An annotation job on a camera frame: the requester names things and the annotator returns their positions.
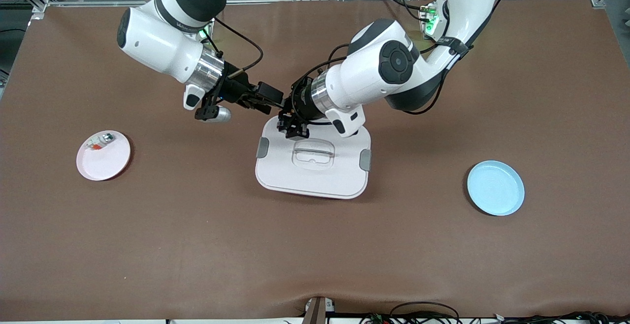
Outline white lidded storage box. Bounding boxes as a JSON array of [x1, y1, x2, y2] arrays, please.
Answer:
[[255, 115, 372, 200]]

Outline light blue round plate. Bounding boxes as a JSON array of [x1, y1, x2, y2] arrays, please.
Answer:
[[467, 160, 526, 217]]

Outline camera mounting post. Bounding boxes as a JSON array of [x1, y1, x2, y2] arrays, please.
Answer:
[[304, 296, 337, 324]]

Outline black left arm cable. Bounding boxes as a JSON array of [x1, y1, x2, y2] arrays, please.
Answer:
[[290, 0, 512, 118]]

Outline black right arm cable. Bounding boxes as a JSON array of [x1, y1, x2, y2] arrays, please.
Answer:
[[199, 16, 264, 78]]

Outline black cable bundle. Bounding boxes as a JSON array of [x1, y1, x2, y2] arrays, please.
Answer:
[[492, 310, 630, 324]]

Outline black looped cable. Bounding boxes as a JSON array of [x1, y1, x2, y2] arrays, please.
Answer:
[[361, 301, 462, 324]]

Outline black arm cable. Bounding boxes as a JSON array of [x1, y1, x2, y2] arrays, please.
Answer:
[[199, 16, 264, 78], [290, 0, 512, 118]]

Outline white green push-button switch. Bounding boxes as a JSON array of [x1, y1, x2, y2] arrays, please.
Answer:
[[86, 134, 115, 151]]

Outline black base power cables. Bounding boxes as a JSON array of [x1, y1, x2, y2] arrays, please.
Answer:
[[377, 0, 430, 22]]

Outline pink round plate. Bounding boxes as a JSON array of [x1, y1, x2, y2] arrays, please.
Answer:
[[76, 130, 132, 182]]

